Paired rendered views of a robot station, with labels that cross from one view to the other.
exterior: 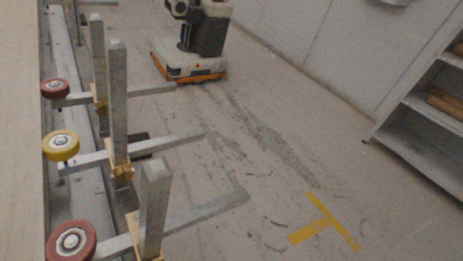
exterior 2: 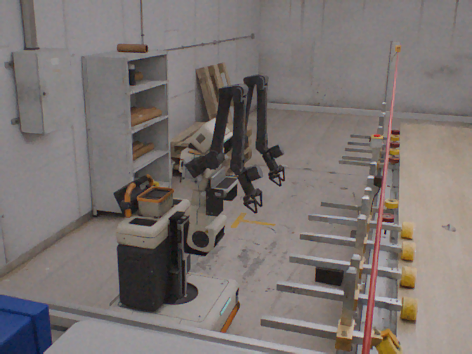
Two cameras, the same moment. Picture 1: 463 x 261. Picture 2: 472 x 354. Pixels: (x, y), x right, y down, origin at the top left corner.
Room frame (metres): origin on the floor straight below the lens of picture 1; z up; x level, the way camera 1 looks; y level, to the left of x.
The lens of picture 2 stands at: (3.99, 2.61, 1.97)
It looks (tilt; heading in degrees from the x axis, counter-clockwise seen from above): 18 degrees down; 230
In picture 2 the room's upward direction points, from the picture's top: 1 degrees clockwise
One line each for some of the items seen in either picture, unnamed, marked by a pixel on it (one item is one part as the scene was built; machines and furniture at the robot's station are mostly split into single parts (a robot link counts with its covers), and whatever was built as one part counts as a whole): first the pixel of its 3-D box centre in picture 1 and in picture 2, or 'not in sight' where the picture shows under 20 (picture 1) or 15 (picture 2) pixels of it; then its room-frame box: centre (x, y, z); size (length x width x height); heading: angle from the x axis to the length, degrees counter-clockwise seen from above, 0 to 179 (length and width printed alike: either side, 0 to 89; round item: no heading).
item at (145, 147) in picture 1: (140, 149); (368, 159); (0.50, 0.14, 0.80); 0.43 x 0.03 x 0.04; 123
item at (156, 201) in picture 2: not in sight; (156, 201); (2.50, 0.09, 0.87); 0.23 x 0.15 x 0.11; 33
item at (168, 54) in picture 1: (188, 57); (175, 309); (2.43, 0.18, 0.16); 0.67 x 0.64 x 0.25; 123
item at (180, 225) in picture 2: (182, 11); (204, 233); (2.29, 0.29, 0.68); 0.28 x 0.27 x 0.25; 33
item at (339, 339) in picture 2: not in sight; (345, 332); (2.74, 1.70, 0.95); 0.14 x 0.06 x 0.05; 33
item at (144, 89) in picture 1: (120, 93); (366, 164); (0.71, 0.28, 0.83); 0.43 x 0.03 x 0.04; 123
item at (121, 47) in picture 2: not in sight; (132, 48); (1.45, -2.04, 1.59); 0.30 x 0.08 x 0.08; 123
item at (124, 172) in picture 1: (117, 158); not in sight; (0.45, 0.19, 0.81); 0.14 x 0.06 x 0.05; 33
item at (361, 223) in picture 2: not in sight; (357, 267); (2.30, 1.41, 0.93); 0.04 x 0.04 x 0.48; 33
